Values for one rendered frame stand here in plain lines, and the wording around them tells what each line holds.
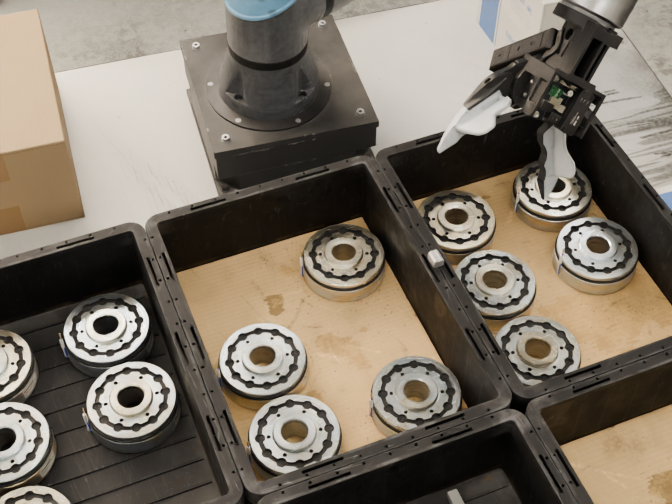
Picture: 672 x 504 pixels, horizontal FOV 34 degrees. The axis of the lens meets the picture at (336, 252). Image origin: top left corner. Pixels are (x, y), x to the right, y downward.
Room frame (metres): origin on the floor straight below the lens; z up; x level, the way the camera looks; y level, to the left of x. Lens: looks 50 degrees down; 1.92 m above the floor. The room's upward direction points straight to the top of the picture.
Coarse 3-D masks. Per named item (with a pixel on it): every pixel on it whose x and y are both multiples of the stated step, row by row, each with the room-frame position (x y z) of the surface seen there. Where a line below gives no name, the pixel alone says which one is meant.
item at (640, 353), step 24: (504, 120) 1.04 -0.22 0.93; (408, 144) 0.99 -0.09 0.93; (432, 144) 1.00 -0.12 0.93; (384, 168) 0.95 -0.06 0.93; (624, 168) 0.95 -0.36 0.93; (648, 192) 0.92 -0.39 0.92; (408, 216) 0.87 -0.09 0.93; (432, 240) 0.83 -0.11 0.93; (456, 288) 0.76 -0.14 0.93; (480, 336) 0.70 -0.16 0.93; (504, 360) 0.66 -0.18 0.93; (624, 360) 0.66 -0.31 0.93; (552, 384) 0.63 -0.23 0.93
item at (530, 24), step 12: (504, 0) 1.45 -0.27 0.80; (516, 0) 1.42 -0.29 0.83; (528, 0) 1.38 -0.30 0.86; (540, 0) 1.35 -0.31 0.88; (552, 0) 1.35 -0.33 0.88; (516, 12) 1.41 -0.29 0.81; (528, 12) 1.38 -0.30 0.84; (540, 12) 1.35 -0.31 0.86; (516, 24) 1.41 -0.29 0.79; (528, 24) 1.37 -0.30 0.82; (540, 24) 1.34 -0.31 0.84; (552, 24) 1.35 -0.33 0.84; (528, 36) 1.37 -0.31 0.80
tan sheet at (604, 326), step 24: (480, 192) 1.00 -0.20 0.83; (504, 192) 1.00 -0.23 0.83; (504, 216) 0.96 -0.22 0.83; (600, 216) 0.96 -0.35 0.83; (504, 240) 0.92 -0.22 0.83; (528, 240) 0.92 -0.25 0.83; (552, 240) 0.92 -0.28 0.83; (528, 264) 0.88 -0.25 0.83; (552, 264) 0.88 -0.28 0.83; (552, 288) 0.84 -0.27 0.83; (624, 288) 0.84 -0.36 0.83; (648, 288) 0.84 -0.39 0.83; (552, 312) 0.80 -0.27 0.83; (576, 312) 0.80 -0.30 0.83; (600, 312) 0.80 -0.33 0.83; (624, 312) 0.80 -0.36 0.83; (648, 312) 0.80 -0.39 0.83; (576, 336) 0.77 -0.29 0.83; (600, 336) 0.77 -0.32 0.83; (624, 336) 0.77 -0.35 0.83; (648, 336) 0.77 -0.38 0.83; (600, 360) 0.73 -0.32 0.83
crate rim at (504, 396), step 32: (352, 160) 0.97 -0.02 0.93; (256, 192) 0.91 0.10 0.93; (384, 192) 0.91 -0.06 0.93; (160, 224) 0.86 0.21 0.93; (160, 256) 0.81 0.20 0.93; (416, 256) 0.82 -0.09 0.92; (448, 288) 0.76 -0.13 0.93; (192, 320) 0.72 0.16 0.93; (192, 352) 0.68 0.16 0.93; (480, 352) 0.68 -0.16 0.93; (224, 416) 0.59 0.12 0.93; (448, 416) 0.59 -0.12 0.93; (480, 416) 0.59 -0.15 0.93; (384, 448) 0.56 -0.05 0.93; (256, 480) 0.52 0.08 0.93; (288, 480) 0.52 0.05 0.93
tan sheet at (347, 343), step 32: (352, 224) 0.95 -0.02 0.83; (256, 256) 0.89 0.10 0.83; (288, 256) 0.89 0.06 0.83; (192, 288) 0.84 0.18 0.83; (224, 288) 0.84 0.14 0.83; (256, 288) 0.84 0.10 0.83; (288, 288) 0.84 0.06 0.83; (384, 288) 0.84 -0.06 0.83; (224, 320) 0.79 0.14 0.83; (256, 320) 0.79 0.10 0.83; (288, 320) 0.79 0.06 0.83; (320, 320) 0.79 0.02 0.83; (352, 320) 0.79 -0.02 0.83; (384, 320) 0.79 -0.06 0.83; (416, 320) 0.79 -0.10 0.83; (320, 352) 0.74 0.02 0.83; (352, 352) 0.74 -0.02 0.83; (384, 352) 0.74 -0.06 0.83; (416, 352) 0.74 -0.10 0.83; (320, 384) 0.70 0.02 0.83; (352, 384) 0.70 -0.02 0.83; (352, 416) 0.65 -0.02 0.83; (352, 448) 0.61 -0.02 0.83
